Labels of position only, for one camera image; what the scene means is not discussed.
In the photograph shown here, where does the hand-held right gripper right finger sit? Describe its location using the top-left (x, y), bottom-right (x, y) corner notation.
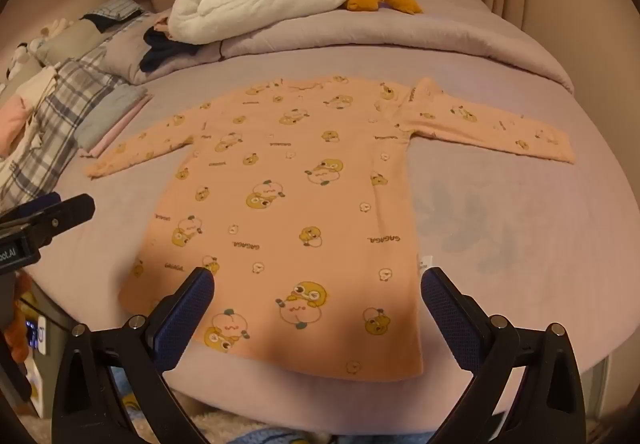
top-left (420, 266), bottom-right (587, 444)

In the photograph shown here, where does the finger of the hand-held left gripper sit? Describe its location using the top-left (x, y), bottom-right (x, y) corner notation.
top-left (0, 194), bottom-right (96, 237)

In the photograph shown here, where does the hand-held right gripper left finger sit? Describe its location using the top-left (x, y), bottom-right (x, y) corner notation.
top-left (51, 266), bottom-right (217, 444)

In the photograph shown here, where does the orange cartoon print shirt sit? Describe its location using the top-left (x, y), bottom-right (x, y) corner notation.
top-left (82, 75), bottom-right (576, 382)

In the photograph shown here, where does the orange plush toy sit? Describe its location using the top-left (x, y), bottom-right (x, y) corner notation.
top-left (10, 271), bottom-right (36, 365)

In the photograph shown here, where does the white device with blue light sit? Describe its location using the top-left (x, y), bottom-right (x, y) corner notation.
top-left (25, 314), bottom-right (51, 360)

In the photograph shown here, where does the bed with pink sheet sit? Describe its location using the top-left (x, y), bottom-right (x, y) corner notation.
top-left (0, 0), bottom-right (640, 435)

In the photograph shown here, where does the pink folded cloth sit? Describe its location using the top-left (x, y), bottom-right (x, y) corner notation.
top-left (82, 94), bottom-right (155, 157)

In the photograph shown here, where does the pink garment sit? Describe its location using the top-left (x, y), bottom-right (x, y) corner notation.
top-left (0, 96), bottom-right (31, 159)

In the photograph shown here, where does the grey folded cloth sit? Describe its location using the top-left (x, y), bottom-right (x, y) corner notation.
top-left (75, 86), bottom-right (148, 149)

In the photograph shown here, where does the grey pillow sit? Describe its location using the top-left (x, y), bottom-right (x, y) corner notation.
top-left (35, 18), bottom-right (116, 67)

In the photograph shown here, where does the small white plush toy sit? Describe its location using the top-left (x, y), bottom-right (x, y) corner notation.
top-left (30, 18), bottom-right (76, 49)

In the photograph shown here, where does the dark navy garment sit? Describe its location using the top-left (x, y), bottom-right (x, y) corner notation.
top-left (139, 26), bottom-right (201, 73)

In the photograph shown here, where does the dark striped pillow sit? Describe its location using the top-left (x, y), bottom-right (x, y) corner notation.
top-left (82, 0), bottom-right (146, 32)

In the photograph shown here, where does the white plush goose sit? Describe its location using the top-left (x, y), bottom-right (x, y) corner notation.
top-left (167, 0), bottom-right (423, 44)

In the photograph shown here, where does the pale pink quilt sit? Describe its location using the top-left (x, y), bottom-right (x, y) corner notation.
top-left (107, 0), bottom-right (576, 97)

